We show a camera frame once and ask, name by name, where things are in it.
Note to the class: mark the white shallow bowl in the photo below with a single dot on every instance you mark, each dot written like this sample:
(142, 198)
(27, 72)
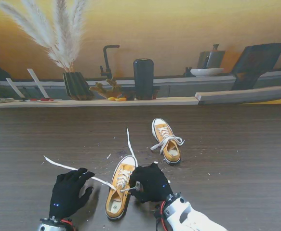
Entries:
(206, 72)

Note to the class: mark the long white slanted strip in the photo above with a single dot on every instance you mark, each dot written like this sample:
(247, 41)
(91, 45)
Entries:
(37, 83)

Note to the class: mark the dark tilted panel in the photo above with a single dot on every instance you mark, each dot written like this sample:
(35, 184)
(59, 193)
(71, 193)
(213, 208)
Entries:
(258, 57)

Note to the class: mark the dark ribbed vase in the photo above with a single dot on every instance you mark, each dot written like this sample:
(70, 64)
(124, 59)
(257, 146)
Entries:
(76, 85)

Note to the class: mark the grey wooden plank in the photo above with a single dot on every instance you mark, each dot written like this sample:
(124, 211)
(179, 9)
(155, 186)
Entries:
(239, 95)

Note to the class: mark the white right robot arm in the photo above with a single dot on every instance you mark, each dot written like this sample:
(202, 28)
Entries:
(186, 214)

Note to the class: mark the pale pampas grass plumes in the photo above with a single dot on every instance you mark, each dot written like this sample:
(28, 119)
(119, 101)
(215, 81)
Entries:
(63, 48)

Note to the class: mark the tall black cylindrical container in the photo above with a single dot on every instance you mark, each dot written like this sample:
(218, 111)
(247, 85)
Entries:
(143, 79)

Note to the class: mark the short white slanted strip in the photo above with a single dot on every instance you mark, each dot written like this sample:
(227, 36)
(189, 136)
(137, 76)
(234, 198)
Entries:
(15, 87)

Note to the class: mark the yellow canvas sneaker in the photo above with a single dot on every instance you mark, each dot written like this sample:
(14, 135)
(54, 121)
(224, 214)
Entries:
(115, 209)
(172, 156)

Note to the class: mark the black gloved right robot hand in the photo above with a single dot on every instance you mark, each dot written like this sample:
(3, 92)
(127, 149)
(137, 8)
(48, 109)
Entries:
(154, 185)

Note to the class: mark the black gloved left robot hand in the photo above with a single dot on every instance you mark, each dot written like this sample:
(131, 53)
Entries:
(65, 195)

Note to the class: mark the black kitchen faucet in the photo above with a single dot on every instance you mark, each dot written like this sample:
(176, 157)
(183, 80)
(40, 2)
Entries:
(105, 62)

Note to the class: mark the grey metal pitcher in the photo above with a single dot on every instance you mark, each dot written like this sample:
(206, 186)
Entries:
(215, 59)

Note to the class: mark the small yellow lemon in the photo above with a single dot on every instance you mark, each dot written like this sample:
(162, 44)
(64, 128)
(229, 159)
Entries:
(121, 98)
(111, 98)

